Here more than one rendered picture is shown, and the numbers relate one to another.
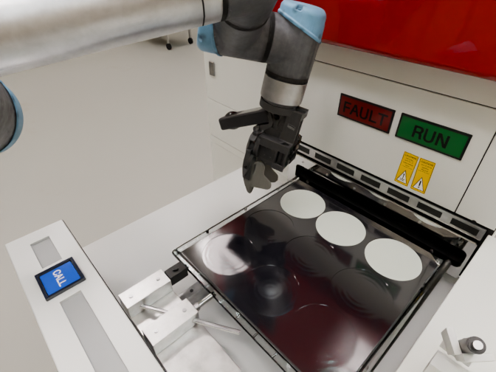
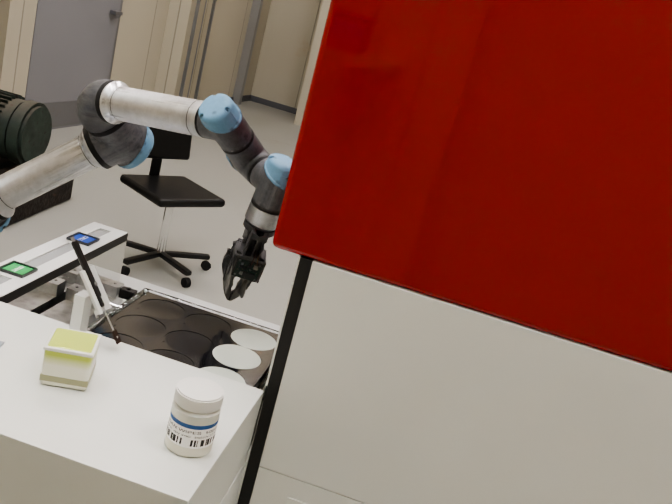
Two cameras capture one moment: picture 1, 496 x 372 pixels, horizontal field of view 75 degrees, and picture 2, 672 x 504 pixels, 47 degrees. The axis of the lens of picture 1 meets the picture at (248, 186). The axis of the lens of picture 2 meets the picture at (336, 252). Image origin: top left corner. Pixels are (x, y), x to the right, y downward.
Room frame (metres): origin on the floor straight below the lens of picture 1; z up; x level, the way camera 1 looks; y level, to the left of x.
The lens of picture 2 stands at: (-0.34, -1.39, 1.62)
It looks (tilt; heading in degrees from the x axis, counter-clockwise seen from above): 17 degrees down; 50
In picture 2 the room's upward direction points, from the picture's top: 15 degrees clockwise
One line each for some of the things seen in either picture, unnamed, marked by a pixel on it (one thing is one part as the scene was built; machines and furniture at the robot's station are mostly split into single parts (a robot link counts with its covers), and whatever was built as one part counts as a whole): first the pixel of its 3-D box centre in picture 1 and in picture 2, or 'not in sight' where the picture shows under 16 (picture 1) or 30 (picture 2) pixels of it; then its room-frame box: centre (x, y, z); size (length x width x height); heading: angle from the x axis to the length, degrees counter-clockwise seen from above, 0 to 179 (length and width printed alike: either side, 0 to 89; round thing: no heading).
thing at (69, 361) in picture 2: not in sight; (70, 358); (0.08, -0.32, 1.00); 0.07 x 0.07 x 0.07; 61
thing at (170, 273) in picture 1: (176, 272); (128, 292); (0.37, 0.13, 0.90); 0.04 x 0.02 x 0.03; 133
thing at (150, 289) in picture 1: (146, 292); (104, 285); (0.33, 0.17, 0.89); 0.08 x 0.03 x 0.03; 133
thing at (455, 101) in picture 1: (311, 126); (326, 293); (0.70, -0.15, 1.02); 0.81 x 0.03 x 0.40; 43
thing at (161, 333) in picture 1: (171, 325); (86, 296); (0.27, 0.12, 0.89); 0.08 x 0.03 x 0.03; 133
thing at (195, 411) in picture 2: not in sight; (194, 416); (0.19, -0.54, 1.01); 0.07 x 0.07 x 0.10
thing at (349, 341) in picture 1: (310, 256); (188, 343); (0.41, -0.12, 0.90); 0.34 x 0.34 x 0.01; 43
